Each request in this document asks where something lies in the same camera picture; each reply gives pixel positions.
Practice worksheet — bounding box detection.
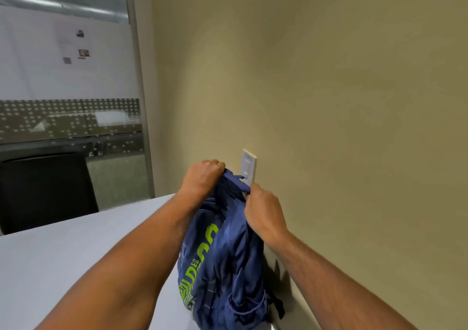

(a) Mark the person's left forearm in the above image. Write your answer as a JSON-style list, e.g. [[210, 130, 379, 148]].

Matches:
[[35, 191, 203, 330]]

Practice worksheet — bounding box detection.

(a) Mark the white wall outlet plate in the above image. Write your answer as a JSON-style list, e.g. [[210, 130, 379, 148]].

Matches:
[[241, 149, 257, 187]]

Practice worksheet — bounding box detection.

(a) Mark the person's right forearm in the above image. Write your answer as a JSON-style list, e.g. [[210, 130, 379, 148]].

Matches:
[[264, 231, 419, 330]]

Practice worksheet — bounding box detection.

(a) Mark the black office chair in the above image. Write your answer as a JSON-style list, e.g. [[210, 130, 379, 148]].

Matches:
[[0, 153, 99, 236]]

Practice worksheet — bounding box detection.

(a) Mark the person's left hand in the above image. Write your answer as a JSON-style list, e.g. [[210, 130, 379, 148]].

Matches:
[[179, 159, 226, 207]]

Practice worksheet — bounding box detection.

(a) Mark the frosted glass partition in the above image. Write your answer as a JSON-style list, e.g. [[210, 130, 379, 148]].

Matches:
[[0, 0, 154, 210]]

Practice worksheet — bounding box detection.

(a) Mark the blue backpack with green print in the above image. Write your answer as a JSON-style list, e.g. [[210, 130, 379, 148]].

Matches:
[[177, 169, 286, 330]]

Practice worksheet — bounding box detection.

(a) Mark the person's right hand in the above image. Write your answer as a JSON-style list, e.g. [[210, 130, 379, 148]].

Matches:
[[244, 183, 290, 248]]

